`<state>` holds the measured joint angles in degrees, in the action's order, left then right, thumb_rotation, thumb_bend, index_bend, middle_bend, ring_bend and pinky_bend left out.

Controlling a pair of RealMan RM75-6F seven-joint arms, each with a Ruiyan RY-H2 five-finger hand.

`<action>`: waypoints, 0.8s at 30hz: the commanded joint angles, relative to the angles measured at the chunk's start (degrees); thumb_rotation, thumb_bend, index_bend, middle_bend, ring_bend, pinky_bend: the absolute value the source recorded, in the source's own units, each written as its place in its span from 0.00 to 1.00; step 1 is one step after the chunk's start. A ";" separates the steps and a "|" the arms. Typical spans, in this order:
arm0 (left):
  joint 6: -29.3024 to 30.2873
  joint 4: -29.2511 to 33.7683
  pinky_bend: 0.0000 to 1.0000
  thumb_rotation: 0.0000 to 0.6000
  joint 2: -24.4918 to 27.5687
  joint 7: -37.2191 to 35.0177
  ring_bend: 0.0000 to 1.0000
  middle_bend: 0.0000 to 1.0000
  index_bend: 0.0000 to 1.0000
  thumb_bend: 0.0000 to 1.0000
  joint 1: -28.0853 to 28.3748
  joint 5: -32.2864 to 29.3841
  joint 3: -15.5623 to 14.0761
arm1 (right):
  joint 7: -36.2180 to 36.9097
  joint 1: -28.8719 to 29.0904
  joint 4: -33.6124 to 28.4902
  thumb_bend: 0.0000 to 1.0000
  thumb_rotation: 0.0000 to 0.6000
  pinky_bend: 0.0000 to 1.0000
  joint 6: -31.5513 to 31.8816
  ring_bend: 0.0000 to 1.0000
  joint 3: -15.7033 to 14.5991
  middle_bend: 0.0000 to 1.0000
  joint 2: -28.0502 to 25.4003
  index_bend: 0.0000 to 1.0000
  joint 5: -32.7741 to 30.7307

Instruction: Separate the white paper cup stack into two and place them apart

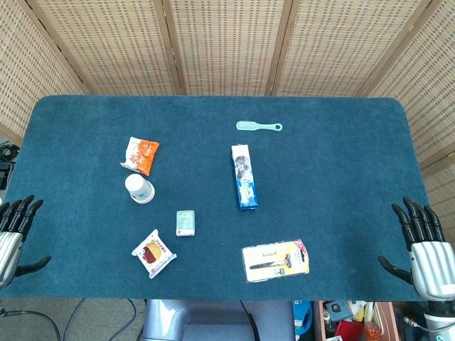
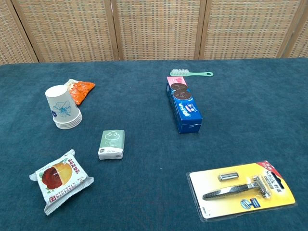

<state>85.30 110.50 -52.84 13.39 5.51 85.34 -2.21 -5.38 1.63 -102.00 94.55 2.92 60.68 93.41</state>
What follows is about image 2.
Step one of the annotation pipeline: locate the woven wooden screen panel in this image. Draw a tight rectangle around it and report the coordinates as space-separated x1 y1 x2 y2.
0 0 39 65
199 0 307 60
279 0 308 59
110 0 207 61
11 0 120 63

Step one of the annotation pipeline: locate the blue cookie box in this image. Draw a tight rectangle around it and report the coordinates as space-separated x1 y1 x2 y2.
166 76 203 134

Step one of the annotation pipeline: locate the blue table cloth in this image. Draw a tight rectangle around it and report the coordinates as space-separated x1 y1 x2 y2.
0 57 308 231

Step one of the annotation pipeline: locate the green plastic brush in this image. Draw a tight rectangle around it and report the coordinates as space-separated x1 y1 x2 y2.
169 68 214 77

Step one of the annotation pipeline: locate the yellow razor blister pack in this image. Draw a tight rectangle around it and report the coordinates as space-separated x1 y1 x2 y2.
187 160 297 216

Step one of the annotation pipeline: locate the orange snack packet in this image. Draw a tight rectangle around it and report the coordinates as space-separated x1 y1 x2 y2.
64 78 96 106

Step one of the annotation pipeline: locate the white pastry packet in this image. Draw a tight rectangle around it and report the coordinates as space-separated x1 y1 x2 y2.
29 149 95 216

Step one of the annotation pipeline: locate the green tissue pack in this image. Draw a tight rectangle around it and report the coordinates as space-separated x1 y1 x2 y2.
98 129 126 160

